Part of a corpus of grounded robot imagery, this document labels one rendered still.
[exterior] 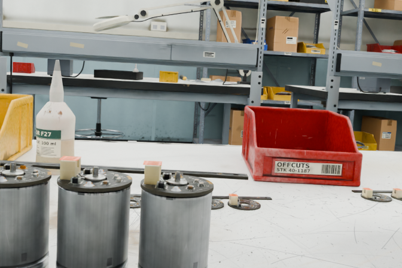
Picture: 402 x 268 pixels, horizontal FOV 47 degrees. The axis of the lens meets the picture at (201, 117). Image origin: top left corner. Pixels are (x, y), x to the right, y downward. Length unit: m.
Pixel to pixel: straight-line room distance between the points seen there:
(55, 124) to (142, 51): 2.00
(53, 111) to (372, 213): 0.27
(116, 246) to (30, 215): 0.03
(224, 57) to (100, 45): 0.64
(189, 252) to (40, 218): 0.05
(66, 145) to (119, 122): 4.15
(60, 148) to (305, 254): 0.23
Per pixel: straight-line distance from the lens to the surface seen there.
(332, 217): 0.35
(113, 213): 0.16
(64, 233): 0.16
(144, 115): 4.56
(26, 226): 0.16
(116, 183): 0.16
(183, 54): 2.42
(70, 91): 2.50
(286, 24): 4.35
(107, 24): 2.74
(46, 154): 0.42
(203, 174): 0.18
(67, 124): 0.42
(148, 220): 0.16
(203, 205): 0.15
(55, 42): 2.44
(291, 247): 0.29
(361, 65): 2.70
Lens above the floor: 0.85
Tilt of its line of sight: 6 degrees down
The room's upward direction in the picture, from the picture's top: 3 degrees clockwise
